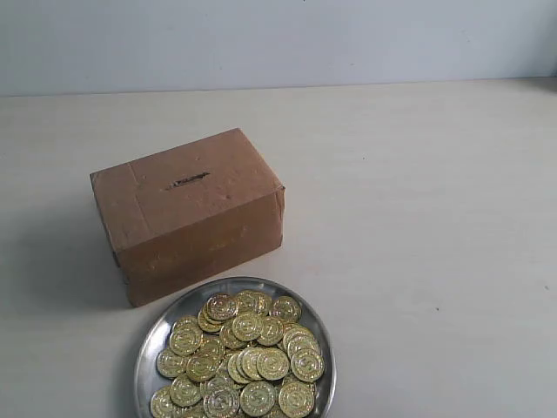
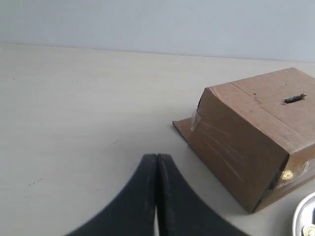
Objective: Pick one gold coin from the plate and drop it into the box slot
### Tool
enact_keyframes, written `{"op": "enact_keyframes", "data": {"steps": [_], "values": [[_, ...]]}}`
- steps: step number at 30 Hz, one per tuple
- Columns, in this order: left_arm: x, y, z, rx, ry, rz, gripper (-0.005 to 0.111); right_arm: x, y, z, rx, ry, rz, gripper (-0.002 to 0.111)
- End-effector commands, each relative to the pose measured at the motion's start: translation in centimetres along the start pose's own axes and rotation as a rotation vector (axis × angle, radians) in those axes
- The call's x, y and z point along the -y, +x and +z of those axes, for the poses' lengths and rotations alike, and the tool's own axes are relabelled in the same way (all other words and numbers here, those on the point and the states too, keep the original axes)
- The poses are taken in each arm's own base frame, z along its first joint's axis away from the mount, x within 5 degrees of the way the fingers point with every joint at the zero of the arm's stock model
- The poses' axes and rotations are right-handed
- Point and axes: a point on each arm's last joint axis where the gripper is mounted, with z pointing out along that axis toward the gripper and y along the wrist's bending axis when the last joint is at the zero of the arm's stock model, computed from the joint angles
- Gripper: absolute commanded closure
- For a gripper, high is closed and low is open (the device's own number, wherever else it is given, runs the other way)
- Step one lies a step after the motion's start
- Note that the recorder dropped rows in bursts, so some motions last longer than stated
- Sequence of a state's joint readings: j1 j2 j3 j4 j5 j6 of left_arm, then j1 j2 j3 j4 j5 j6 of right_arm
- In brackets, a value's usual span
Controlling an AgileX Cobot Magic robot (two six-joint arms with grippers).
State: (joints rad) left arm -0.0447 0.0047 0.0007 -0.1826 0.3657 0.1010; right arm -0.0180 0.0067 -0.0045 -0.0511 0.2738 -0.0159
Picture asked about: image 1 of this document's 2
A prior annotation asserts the gold coin front centre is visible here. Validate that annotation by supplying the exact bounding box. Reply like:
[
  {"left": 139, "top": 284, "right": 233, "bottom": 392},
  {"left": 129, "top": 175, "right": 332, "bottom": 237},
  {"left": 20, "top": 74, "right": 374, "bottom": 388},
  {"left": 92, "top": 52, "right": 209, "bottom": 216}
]
[{"left": 239, "top": 381, "right": 276, "bottom": 417}]

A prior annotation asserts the gold coin centre large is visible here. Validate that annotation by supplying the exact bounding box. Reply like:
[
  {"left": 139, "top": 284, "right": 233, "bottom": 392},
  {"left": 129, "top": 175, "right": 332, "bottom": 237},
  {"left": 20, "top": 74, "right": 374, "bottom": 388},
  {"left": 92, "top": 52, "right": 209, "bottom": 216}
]
[{"left": 256, "top": 348, "right": 290, "bottom": 381}]

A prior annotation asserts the gold coin front right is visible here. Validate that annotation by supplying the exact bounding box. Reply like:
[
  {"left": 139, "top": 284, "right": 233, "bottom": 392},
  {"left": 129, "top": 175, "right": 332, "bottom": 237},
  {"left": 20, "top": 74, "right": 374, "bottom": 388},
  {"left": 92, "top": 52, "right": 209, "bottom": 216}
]
[{"left": 278, "top": 382, "right": 315, "bottom": 418}]

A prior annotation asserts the round steel plate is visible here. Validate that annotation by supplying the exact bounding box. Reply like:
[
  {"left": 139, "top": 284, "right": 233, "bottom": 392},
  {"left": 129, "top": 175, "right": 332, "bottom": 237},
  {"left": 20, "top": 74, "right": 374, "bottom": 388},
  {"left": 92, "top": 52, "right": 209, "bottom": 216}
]
[{"left": 133, "top": 276, "right": 337, "bottom": 417}]

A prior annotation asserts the gold coin front left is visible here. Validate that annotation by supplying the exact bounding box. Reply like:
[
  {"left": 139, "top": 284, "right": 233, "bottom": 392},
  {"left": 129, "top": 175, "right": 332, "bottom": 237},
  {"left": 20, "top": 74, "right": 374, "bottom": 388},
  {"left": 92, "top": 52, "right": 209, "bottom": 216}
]
[{"left": 170, "top": 374, "right": 202, "bottom": 408}]

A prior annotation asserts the gold coin left upper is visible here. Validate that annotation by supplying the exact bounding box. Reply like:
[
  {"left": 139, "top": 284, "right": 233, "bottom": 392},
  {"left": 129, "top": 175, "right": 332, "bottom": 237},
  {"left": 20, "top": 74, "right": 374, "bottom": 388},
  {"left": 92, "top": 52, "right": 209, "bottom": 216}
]
[{"left": 169, "top": 324, "right": 203, "bottom": 356}]

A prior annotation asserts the gold coin far left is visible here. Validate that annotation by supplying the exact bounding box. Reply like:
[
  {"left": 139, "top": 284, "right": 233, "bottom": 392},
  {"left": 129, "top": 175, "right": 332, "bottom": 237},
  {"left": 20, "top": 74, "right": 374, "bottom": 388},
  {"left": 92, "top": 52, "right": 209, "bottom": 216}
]
[{"left": 156, "top": 348, "right": 188, "bottom": 379}]

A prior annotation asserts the gold coin top back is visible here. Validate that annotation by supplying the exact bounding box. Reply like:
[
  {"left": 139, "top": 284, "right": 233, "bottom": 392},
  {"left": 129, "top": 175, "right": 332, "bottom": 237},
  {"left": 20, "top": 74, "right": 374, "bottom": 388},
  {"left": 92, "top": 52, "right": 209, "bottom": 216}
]
[{"left": 205, "top": 293, "right": 238, "bottom": 321}]

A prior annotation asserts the gold coin right edge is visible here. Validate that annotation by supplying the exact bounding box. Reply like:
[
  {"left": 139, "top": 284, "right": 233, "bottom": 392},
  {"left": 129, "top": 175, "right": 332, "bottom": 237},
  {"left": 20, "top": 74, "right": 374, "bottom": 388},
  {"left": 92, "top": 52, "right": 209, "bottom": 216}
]
[{"left": 291, "top": 348, "right": 325, "bottom": 383}]

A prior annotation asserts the gold coin back right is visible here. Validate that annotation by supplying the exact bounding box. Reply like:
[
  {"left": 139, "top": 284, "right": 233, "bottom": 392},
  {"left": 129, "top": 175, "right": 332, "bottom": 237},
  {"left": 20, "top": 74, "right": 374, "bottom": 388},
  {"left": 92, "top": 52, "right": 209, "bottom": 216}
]
[{"left": 269, "top": 296, "right": 302, "bottom": 323}]

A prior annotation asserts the brown cardboard box with slot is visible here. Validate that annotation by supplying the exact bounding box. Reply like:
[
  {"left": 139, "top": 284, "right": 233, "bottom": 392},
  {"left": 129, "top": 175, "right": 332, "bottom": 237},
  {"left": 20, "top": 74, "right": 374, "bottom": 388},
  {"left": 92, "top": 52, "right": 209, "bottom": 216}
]
[{"left": 90, "top": 128, "right": 285, "bottom": 307}]

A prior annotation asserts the gold coin centre top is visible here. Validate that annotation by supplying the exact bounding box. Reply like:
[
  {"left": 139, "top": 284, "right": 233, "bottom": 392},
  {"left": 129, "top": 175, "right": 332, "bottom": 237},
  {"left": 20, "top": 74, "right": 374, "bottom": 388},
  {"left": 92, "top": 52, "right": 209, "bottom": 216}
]
[{"left": 232, "top": 312, "right": 263, "bottom": 342}]

